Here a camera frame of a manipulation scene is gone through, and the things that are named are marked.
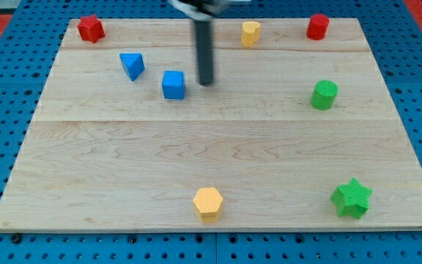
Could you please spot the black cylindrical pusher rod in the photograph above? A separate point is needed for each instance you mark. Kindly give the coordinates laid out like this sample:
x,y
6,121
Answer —
x,y
204,51

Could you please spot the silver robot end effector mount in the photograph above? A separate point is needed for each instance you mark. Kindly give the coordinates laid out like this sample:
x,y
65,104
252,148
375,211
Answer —
x,y
204,10

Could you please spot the yellow hexagon block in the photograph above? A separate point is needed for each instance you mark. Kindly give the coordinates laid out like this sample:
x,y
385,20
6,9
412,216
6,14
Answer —
x,y
208,204

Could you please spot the yellow heart block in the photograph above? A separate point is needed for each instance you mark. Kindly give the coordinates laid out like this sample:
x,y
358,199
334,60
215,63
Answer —
x,y
250,33

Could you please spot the blue cube block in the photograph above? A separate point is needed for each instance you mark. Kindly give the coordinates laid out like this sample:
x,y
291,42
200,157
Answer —
x,y
173,85

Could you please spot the blue triangle block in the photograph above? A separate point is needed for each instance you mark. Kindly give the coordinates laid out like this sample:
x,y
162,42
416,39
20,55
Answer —
x,y
132,64

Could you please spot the red star block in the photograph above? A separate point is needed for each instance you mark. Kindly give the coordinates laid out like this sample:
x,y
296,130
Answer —
x,y
90,28

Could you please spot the red cylinder block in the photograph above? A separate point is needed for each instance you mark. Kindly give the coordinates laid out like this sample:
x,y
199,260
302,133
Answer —
x,y
317,26

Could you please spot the green cylinder block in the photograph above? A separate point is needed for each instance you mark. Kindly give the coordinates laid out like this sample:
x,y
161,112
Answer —
x,y
324,95

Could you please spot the wooden board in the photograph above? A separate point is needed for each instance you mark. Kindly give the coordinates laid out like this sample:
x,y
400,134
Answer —
x,y
104,154

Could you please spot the green star block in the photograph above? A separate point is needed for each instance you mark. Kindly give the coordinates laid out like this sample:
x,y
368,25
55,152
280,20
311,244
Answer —
x,y
351,199

